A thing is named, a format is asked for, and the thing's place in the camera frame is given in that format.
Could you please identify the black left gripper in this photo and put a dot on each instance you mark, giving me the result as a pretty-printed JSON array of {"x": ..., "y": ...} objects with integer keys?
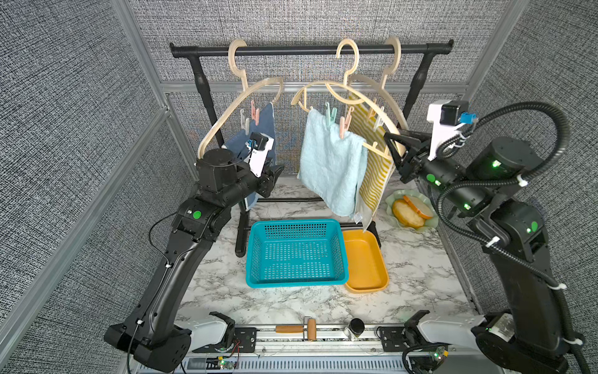
[{"x": 267, "y": 179}]

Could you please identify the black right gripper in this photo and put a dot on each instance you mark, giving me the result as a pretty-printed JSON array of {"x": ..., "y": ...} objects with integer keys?
[{"x": 423, "y": 150}]

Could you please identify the beige hanger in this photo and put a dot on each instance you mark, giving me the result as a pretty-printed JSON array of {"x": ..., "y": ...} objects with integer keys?
[
  {"x": 246, "y": 91},
  {"x": 380, "y": 87},
  {"x": 342, "y": 92}
]

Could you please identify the light blue terry towel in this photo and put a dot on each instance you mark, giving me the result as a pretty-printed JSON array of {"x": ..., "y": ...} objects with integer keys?
[{"x": 331, "y": 166}]

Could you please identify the mint green clothespin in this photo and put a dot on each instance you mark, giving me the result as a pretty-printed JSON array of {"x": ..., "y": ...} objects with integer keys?
[{"x": 330, "y": 114}]

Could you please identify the pink clothespin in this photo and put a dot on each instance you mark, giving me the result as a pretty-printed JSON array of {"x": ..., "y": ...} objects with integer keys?
[{"x": 344, "y": 122}]

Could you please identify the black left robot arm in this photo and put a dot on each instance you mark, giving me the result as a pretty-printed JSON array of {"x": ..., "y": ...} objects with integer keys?
[{"x": 149, "y": 334}]

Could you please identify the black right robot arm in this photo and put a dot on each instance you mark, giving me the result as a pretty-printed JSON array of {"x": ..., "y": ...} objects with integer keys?
[{"x": 535, "y": 334}]

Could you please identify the yellow striped towel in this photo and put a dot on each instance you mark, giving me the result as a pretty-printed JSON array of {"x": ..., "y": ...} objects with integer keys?
[{"x": 379, "y": 167}]

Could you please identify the pale green wavy plate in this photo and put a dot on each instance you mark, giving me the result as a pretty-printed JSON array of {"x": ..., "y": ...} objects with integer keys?
[{"x": 429, "y": 224}]

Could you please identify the round bread bun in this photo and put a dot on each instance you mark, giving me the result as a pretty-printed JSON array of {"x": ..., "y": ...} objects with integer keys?
[{"x": 406, "y": 215}]

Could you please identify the dark blue hello towel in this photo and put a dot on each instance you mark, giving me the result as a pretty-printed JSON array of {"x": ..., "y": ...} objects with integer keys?
[{"x": 239, "y": 151}]

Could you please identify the white clothespin on blue towel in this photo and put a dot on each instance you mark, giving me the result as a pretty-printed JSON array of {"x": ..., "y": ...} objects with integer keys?
[{"x": 245, "y": 122}]

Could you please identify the orange crust bread slice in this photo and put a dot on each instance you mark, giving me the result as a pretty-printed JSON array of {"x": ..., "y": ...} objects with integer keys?
[{"x": 419, "y": 207}]

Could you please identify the teal plastic basket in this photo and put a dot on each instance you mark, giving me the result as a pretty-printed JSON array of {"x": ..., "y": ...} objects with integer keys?
[{"x": 296, "y": 253}]

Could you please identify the salmon clothespin on blue towel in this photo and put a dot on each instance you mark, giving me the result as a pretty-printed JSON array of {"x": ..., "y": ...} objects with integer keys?
[{"x": 255, "y": 113}]

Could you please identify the yellow plastic tray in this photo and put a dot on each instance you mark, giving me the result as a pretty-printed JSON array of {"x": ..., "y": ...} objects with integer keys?
[{"x": 366, "y": 266}]

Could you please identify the black clothes rack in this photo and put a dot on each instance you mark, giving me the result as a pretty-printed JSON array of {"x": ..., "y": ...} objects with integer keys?
[{"x": 202, "y": 86}]

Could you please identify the small black lidded jar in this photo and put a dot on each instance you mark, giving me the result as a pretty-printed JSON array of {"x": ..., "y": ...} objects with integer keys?
[{"x": 354, "y": 329}]

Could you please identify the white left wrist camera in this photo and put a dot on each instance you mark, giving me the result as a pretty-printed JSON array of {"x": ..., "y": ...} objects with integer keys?
[{"x": 259, "y": 145}]

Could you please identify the wooden handle roller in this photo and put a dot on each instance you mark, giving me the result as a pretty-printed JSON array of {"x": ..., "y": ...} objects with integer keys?
[{"x": 308, "y": 329}]

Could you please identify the white right arm base mount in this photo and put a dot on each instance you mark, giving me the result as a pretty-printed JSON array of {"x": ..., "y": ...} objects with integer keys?
[{"x": 425, "y": 327}]

